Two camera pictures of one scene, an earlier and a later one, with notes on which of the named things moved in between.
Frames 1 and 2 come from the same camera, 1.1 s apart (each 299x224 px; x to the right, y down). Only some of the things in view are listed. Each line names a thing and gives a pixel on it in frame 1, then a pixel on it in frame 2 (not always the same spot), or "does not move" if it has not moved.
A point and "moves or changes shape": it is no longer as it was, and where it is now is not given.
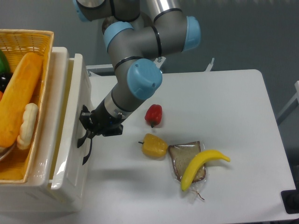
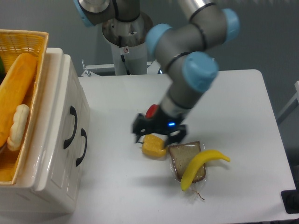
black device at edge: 290,199 does not move
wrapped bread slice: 181,154 does not move
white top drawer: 67,172 moves or changes shape
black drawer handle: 86,158 to 83,134
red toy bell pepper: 153,114 does not move
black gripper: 103,123 to 170,127
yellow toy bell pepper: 153,146 does not move
